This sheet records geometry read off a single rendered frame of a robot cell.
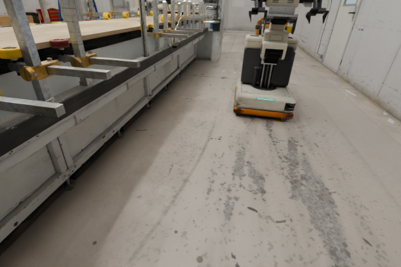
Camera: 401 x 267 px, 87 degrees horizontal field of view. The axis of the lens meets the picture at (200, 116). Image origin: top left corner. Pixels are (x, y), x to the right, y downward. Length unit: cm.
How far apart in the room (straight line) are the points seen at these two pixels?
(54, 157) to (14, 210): 30
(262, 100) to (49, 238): 196
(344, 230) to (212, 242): 74
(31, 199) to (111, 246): 48
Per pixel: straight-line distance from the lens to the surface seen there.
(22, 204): 146
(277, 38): 222
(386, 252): 159
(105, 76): 88
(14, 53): 112
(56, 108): 71
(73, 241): 140
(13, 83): 124
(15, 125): 96
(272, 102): 231
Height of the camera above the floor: 108
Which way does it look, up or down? 28 degrees down
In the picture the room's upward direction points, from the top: 2 degrees clockwise
